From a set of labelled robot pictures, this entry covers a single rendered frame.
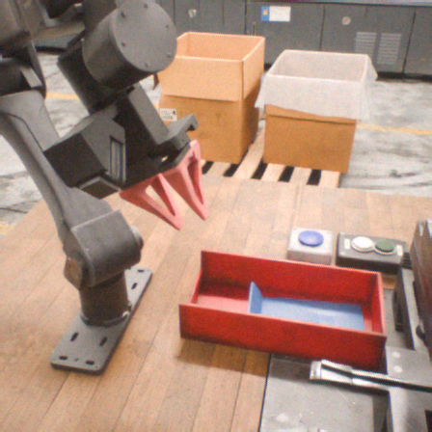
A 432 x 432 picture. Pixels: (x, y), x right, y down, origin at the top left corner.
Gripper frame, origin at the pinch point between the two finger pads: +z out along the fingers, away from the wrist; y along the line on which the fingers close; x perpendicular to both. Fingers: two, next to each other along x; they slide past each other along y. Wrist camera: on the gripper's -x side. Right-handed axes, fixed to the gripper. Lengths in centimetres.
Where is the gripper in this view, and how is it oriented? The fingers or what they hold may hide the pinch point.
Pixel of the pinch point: (190, 216)
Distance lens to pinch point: 52.1
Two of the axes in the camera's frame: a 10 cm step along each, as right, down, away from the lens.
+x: 2.4, -5.2, 8.2
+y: 8.4, -3.1, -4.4
